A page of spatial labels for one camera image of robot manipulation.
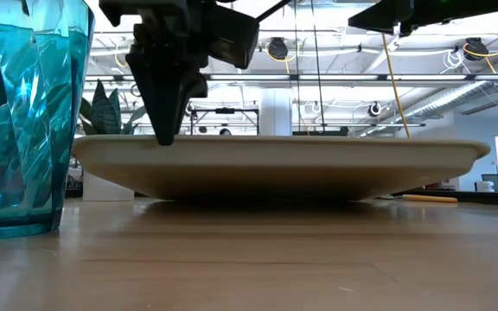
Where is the black background gantry frame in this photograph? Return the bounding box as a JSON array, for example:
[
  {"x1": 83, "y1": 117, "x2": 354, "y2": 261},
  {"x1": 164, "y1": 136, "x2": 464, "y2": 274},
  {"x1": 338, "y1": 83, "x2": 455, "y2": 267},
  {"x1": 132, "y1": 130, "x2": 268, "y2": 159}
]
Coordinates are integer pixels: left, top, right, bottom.
[{"x1": 189, "y1": 107, "x2": 261, "y2": 136}]

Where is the teal faceted plastic cup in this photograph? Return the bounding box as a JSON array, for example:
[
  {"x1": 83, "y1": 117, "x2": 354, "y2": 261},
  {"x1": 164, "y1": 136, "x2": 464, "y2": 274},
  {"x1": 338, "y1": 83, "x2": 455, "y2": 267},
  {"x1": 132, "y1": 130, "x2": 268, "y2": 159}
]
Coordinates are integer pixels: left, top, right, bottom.
[{"x1": 0, "y1": 0, "x2": 96, "y2": 241}]

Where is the yellow extension cable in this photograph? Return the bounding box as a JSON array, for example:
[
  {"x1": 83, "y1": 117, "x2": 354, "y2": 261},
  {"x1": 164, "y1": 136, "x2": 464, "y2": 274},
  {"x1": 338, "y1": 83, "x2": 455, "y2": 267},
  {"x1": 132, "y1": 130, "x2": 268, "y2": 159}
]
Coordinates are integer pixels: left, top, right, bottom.
[{"x1": 380, "y1": 33, "x2": 412, "y2": 139}]

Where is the black aluminium table frame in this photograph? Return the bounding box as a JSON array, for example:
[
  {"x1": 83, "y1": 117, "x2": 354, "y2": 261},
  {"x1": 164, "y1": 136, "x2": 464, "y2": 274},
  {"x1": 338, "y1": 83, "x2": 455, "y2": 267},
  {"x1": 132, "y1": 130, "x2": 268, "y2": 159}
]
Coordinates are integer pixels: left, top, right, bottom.
[{"x1": 393, "y1": 188, "x2": 498, "y2": 207}]

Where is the snake plant in white pot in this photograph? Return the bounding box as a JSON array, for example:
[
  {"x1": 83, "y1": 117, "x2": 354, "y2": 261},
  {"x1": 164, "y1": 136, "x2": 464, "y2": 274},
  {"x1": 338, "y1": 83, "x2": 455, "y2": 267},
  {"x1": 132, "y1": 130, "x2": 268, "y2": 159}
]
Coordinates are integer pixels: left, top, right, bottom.
[{"x1": 78, "y1": 79, "x2": 147, "y2": 202}]

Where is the dark office chair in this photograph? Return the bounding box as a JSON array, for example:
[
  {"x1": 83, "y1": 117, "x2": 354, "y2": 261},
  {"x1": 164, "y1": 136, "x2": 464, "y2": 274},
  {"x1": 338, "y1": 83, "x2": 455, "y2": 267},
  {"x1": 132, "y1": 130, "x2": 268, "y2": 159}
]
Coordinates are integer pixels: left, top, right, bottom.
[{"x1": 481, "y1": 173, "x2": 498, "y2": 193}]

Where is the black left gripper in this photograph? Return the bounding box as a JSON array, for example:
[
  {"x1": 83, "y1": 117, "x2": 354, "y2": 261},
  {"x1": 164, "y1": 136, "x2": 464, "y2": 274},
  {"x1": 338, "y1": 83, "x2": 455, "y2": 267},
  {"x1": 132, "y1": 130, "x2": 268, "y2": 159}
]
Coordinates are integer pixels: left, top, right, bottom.
[{"x1": 99, "y1": 0, "x2": 215, "y2": 147}]

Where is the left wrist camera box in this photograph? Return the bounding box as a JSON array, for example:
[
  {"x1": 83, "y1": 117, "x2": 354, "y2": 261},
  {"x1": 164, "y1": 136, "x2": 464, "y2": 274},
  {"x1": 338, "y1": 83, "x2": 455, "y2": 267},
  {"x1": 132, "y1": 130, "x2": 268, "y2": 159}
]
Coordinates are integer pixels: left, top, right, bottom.
[{"x1": 207, "y1": 3, "x2": 260, "y2": 70}]

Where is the black hanging cable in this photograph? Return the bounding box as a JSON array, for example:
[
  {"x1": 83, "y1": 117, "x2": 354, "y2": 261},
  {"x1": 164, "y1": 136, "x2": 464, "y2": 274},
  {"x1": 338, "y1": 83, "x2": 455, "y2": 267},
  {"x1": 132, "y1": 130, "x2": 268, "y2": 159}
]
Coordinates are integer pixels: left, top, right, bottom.
[{"x1": 310, "y1": 0, "x2": 326, "y2": 133}]

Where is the beige plastic serving tray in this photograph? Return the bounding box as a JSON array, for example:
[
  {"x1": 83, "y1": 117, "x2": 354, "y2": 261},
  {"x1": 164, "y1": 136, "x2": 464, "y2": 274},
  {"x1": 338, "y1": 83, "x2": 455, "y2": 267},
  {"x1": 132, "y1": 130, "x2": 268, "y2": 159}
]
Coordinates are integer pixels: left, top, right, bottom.
[{"x1": 72, "y1": 135, "x2": 491, "y2": 203}]

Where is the long ceiling light bar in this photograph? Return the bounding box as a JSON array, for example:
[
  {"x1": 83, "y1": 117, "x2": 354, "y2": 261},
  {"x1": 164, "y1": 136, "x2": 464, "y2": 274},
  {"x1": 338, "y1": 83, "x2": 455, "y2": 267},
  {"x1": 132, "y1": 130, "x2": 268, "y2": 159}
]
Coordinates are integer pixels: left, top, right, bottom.
[{"x1": 84, "y1": 73, "x2": 498, "y2": 83}]

